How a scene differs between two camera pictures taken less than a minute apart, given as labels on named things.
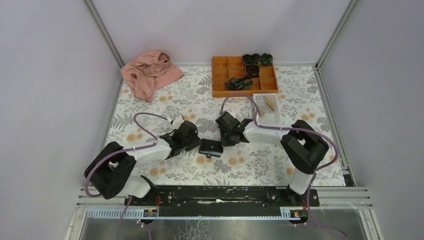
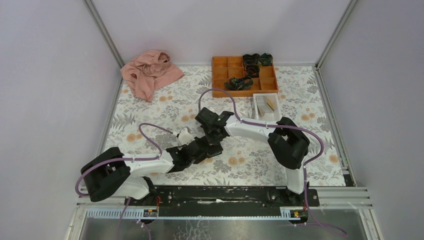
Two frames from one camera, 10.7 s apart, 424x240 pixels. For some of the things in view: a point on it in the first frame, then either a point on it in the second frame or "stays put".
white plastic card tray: (268, 109) stays put
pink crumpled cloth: (148, 71) stays put
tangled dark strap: (239, 83) stays put
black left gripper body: (190, 145) -> (205, 156)
